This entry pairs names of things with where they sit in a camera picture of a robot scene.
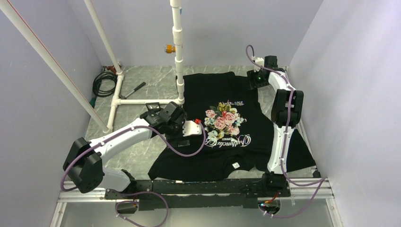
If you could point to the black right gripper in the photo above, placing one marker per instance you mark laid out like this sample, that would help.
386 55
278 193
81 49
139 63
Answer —
251 75

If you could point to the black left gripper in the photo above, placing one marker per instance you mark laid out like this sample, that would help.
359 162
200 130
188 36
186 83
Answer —
173 139

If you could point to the black floral print t-shirt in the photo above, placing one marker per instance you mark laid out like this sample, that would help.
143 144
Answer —
238 135

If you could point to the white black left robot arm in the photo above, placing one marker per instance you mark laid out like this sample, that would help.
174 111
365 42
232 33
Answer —
85 162

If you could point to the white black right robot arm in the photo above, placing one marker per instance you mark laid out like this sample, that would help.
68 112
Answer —
285 114

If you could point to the orange yellow pipe fitting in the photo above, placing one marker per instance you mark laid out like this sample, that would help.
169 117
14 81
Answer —
170 49

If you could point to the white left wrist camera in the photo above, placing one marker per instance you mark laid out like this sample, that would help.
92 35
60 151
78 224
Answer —
191 128

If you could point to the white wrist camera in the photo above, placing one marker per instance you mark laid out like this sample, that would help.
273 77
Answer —
258 60
191 128

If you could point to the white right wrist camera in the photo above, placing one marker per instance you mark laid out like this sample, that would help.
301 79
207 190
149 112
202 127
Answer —
258 60

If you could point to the small black square frame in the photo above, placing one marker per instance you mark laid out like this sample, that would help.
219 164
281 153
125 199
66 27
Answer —
155 106

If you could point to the black handled hammer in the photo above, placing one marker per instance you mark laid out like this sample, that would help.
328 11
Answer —
133 91

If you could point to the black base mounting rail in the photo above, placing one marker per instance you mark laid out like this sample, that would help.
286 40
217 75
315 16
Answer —
244 192

